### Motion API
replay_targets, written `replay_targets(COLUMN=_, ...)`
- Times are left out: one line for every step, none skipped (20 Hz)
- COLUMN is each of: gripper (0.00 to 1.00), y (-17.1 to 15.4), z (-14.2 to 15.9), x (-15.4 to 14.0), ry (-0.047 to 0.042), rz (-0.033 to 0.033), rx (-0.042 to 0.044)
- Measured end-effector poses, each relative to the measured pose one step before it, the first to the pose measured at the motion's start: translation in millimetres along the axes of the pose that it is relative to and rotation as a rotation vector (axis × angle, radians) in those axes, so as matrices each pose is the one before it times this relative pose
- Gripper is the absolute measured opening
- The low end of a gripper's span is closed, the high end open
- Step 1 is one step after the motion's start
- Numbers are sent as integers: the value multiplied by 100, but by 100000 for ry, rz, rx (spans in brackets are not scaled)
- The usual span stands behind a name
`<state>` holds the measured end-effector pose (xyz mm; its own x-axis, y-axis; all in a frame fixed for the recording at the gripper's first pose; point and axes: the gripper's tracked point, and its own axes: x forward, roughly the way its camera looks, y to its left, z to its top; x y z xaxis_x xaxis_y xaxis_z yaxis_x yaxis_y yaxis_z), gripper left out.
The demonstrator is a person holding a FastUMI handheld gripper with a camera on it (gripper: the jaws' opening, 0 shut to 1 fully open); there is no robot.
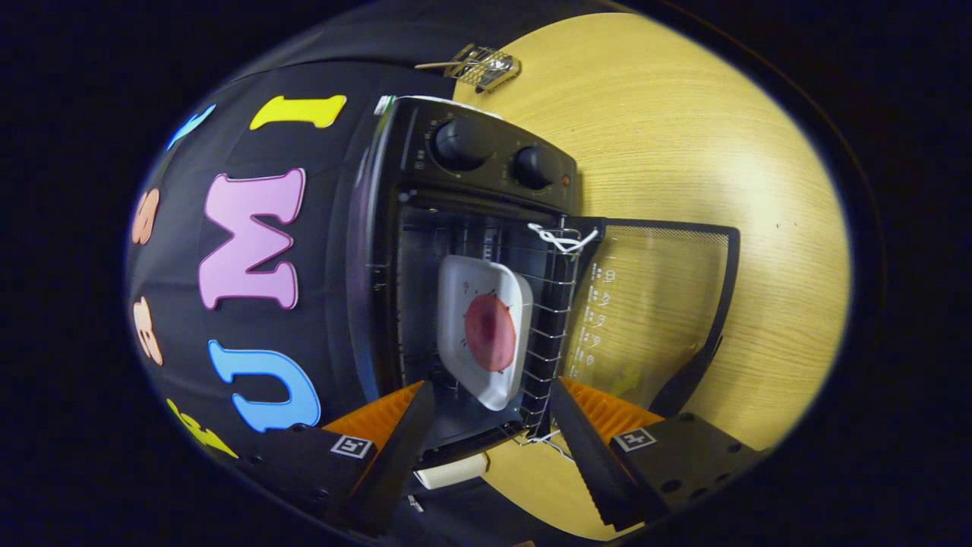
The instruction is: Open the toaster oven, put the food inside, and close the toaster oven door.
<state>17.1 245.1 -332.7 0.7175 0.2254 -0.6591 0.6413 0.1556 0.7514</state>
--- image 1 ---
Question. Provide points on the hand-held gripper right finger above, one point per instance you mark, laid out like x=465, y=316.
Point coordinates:
x=585, y=456

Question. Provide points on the white toaster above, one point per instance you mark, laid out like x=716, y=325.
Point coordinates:
x=452, y=472

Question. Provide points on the black backdrop cloth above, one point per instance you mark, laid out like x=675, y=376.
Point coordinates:
x=326, y=152

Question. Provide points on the black toaster oven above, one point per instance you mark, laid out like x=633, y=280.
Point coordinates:
x=486, y=144

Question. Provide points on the pink meat slice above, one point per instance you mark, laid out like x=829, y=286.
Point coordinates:
x=491, y=334

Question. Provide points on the white square plate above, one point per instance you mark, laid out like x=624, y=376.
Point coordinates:
x=463, y=281

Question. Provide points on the silver cloth clip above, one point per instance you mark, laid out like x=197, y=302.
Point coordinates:
x=415, y=503

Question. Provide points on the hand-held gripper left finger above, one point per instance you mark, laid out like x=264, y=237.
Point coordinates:
x=395, y=456

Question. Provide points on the wooden stick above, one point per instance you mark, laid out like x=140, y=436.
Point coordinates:
x=437, y=65

